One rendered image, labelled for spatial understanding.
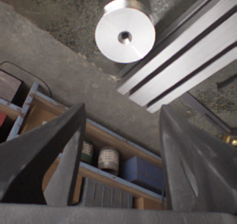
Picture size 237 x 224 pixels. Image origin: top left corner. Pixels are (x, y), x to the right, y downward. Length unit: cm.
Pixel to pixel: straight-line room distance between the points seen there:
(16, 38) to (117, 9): 124
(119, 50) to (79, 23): 6
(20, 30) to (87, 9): 114
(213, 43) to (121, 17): 9
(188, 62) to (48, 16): 15
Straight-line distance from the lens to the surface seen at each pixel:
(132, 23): 18
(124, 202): 164
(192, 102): 31
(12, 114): 138
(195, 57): 23
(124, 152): 186
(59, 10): 24
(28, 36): 136
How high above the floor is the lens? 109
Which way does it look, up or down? 44 degrees down
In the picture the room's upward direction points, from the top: 177 degrees counter-clockwise
